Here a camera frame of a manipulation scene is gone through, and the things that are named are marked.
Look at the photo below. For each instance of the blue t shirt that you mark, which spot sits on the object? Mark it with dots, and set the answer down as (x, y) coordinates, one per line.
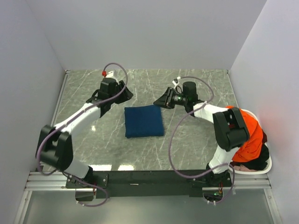
(144, 121)

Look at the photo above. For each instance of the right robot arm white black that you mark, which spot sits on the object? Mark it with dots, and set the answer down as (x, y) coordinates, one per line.
(230, 129)

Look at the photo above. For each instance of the pink garment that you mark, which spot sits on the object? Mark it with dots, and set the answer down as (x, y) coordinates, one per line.
(243, 168)

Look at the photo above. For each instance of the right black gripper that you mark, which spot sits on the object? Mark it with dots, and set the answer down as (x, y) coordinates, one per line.
(166, 101)

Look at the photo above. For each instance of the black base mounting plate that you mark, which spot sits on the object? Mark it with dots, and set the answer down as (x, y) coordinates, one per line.
(146, 183)

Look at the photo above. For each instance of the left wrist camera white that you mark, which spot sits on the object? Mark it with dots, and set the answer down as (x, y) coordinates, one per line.
(110, 74)

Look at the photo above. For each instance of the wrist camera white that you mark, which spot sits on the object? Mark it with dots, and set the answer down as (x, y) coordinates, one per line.
(110, 74)
(176, 81)

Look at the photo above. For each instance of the aluminium frame rail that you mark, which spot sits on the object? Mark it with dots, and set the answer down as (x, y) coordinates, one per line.
(37, 182)

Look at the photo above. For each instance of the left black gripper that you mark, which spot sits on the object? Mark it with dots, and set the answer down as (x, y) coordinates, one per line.
(126, 94)

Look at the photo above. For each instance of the black t shirt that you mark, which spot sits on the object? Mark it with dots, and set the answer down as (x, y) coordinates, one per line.
(260, 162)

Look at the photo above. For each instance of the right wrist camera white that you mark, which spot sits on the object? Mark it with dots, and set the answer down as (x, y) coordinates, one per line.
(176, 81)

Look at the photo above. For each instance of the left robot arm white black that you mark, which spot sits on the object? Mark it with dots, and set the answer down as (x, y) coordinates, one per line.
(55, 142)

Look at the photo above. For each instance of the orange t shirt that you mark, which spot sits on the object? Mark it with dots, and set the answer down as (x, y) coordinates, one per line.
(251, 149)

